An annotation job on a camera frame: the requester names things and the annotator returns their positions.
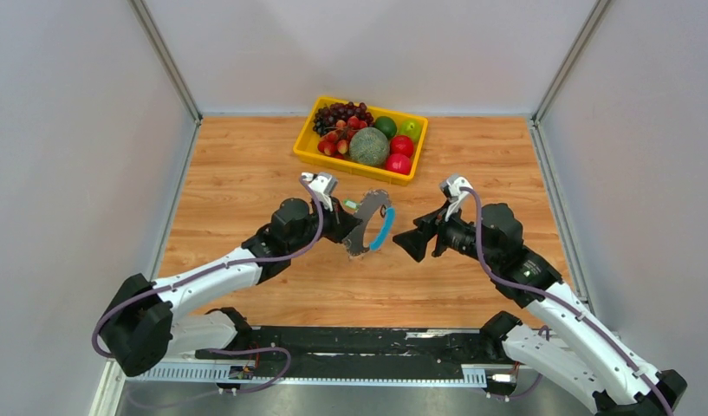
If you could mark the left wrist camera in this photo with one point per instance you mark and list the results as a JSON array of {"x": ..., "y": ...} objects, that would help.
[{"x": 322, "y": 185}]

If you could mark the red apple front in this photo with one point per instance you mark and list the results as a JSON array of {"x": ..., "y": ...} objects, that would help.
[{"x": 398, "y": 163}]

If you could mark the key with green tag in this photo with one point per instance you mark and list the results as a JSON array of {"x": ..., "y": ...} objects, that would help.
[{"x": 351, "y": 204}]

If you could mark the dark purple grape bunch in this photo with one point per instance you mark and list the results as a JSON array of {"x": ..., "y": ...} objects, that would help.
[{"x": 331, "y": 116}]

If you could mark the yellow plastic tray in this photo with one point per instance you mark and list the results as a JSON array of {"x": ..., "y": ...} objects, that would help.
[{"x": 305, "y": 147}]

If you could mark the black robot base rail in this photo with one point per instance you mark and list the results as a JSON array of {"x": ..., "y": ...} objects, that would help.
[{"x": 349, "y": 352}]

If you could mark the red apple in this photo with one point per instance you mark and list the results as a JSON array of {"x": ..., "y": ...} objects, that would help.
[
  {"x": 398, "y": 163},
  {"x": 403, "y": 145}
]

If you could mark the green netted melon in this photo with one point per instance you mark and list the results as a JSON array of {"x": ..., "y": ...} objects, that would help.
[{"x": 369, "y": 147}]

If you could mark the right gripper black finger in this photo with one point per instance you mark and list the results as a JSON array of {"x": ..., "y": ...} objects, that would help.
[
  {"x": 427, "y": 225},
  {"x": 414, "y": 242}
]

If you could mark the red apple rear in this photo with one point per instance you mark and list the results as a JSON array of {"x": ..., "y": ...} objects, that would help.
[{"x": 403, "y": 145}]

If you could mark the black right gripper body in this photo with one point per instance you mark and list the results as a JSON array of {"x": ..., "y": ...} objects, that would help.
[{"x": 457, "y": 236}]

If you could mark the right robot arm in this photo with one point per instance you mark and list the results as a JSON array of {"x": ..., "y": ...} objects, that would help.
[{"x": 606, "y": 376}]

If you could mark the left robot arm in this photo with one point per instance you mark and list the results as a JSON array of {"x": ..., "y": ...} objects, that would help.
[{"x": 146, "y": 320}]

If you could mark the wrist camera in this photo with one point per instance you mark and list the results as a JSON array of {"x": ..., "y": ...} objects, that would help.
[
  {"x": 322, "y": 185},
  {"x": 456, "y": 189}
]

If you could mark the white slotted cable duct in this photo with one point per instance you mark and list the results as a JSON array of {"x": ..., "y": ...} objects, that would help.
[{"x": 226, "y": 372}]

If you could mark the red cherry cluster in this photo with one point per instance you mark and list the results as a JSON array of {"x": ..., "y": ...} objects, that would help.
[{"x": 335, "y": 140}]

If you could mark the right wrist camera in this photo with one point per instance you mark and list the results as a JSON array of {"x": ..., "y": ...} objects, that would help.
[{"x": 456, "y": 189}]

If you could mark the dark green lime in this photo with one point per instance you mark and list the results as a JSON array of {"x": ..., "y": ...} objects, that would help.
[{"x": 386, "y": 125}]

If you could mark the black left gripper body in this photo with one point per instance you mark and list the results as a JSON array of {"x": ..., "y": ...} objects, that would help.
[{"x": 329, "y": 217}]

